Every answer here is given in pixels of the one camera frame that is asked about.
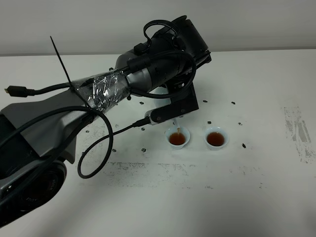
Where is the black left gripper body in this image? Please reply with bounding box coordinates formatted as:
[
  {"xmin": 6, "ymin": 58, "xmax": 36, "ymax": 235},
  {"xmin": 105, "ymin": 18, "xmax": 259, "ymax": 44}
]
[{"xmin": 160, "ymin": 72, "xmax": 195, "ymax": 99}]

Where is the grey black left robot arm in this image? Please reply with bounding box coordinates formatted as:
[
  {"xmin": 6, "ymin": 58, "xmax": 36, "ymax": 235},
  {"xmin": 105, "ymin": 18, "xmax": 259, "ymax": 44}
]
[{"xmin": 0, "ymin": 16, "xmax": 211, "ymax": 216}]

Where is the left pale blue tea cup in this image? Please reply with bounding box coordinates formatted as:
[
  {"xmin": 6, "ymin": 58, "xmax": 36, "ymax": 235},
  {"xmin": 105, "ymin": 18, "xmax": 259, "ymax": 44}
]
[{"xmin": 164, "ymin": 126, "xmax": 191, "ymax": 150}]

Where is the pale blue tea cup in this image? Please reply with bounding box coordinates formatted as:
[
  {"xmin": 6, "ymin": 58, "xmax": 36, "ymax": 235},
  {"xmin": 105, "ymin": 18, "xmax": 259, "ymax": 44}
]
[
  {"xmin": 164, "ymin": 126, "xmax": 191, "ymax": 150},
  {"xmin": 203, "ymin": 126, "xmax": 229, "ymax": 151}
]

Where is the right pale blue tea cup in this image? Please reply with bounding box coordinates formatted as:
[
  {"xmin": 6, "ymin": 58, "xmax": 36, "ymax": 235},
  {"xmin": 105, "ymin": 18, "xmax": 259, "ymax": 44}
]
[{"xmin": 203, "ymin": 126, "xmax": 229, "ymax": 151}]

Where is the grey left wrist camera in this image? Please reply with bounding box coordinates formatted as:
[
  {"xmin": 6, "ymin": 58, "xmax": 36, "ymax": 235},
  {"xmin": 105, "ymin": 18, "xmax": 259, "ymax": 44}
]
[{"xmin": 145, "ymin": 84, "xmax": 199, "ymax": 125}]

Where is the black cable tie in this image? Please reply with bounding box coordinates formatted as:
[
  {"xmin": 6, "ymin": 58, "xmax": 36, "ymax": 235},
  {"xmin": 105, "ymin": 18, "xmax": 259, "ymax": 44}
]
[{"xmin": 50, "ymin": 36, "xmax": 95, "ymax": 111}]

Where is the loose black cable plug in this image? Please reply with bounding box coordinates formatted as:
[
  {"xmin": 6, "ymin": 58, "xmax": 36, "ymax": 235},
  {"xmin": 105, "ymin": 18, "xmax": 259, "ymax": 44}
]
[{"xmin": 5, "ymin": 83, "xmax": 70, "ymax": 98}]

